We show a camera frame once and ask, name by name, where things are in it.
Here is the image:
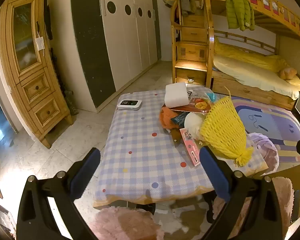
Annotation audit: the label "white milk carton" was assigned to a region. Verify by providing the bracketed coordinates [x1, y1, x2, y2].
[164, 82, 190, 108]

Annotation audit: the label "wooden bunk bed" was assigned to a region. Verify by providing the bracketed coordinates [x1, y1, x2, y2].
[202, 0, 300, 110]

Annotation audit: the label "dark blue snack wrapper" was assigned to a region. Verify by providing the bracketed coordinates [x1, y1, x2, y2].
[170, 112, 190, 126]

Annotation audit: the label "orange plush toy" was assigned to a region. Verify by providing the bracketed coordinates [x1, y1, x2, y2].
[279, 67, 297, 80]

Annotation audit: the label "pink snack packet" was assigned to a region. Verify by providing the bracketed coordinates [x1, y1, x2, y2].
[179, 128, 203, 167]

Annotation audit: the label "white electronic timer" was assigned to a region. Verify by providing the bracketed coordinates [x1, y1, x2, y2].
[117, 99, 142, 111]

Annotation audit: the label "red mango snack packet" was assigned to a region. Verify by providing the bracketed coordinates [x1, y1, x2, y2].
[175, 96, 214, 114]

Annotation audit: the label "yellow foam fruit net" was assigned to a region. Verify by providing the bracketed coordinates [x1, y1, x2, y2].
[200, 86, 255, 168]

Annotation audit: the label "pastel patterned rug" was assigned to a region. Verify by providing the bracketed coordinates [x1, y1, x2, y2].
[215, 94, 300, 175]

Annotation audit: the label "grey jacket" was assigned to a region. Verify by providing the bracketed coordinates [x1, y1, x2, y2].
[179, 0, 198, 18]

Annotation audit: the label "table with checked tablecloth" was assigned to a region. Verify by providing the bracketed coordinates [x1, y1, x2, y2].
[93, 89, 269, 208]

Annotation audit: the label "wooden stair drawers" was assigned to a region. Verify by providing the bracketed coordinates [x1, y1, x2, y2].
[170, 0, 214, 87]

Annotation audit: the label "white wrapper with black print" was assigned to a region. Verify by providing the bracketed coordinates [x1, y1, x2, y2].
[186, 87, 205, 98]

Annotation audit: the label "green puffer jacket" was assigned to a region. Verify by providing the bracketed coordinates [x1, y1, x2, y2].
[225, 0, 255, 32]

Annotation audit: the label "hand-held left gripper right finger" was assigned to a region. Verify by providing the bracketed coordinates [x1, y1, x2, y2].
[199, 145, 283, 240]

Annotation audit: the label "pale purple plastic bag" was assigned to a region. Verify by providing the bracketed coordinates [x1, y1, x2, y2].
[247, 132, 280, 173]

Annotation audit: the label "wooden glass-door cabinet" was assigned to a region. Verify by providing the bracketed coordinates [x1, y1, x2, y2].
[0, 0, 74, 149]

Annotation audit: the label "yellow bed sheet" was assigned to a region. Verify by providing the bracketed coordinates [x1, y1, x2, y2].
[213, 37, 300, 100]

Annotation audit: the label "camouflage bag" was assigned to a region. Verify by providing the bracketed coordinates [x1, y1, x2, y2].
[51, 49, 78, 115]

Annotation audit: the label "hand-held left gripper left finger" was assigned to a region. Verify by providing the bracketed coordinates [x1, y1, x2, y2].
[16, 147, 102, 240]

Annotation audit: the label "black hanging cloth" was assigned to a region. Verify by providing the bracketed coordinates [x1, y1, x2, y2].
[44, 5, 53, 40]

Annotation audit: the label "white wardrobe with round holes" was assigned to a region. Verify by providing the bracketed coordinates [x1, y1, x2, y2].
[70, 0, 162, 113]

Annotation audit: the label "pink fluffy stool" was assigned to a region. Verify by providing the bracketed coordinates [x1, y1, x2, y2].
[89, 206, 164, 240]
[212, 176, 294, 240]

